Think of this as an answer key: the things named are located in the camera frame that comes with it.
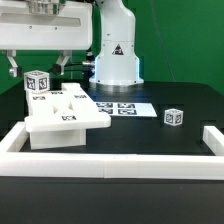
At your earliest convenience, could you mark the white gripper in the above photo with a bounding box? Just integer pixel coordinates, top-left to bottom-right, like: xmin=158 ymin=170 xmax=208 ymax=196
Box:
xmin=0 ymin=0 xmax=92 ymax=77

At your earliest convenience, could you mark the white tagged cube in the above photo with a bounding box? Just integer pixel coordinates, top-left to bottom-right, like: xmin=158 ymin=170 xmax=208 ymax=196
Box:
xmin=24 ymin=70 xmax=50 ymax=93
xmin=164 ymin=108 xmax=183 ymax=126

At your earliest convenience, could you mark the white chair back frame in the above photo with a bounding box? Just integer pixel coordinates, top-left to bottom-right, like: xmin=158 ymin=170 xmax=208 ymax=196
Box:
xmin=25 ymin=83 xmax=111 ymax=132

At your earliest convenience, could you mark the white chair seat block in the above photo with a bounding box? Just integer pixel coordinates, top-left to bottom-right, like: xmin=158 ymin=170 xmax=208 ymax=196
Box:
xmin=30 ymin=129 xmax=86 ymax=150

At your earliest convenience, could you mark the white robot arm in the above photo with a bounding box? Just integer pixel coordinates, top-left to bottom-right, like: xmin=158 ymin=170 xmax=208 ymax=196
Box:
xmin=0 ymin=0 xmax=142 ymax=86

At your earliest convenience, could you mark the white tag marker sheet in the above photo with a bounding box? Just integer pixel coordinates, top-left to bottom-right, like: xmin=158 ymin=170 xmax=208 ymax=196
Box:
xmin=96 ymin=102 xmax=157 ymax=117

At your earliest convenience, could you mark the black cable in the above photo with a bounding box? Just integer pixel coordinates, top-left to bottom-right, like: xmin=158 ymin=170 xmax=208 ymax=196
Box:
xmin=63 ymin=61 xmax=96 ymax=73

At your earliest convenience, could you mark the white U-shaped fence frame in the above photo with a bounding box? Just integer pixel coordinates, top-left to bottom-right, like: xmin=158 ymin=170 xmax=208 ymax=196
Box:
xmin=0 ymin=122 xmax=224 ymax=180

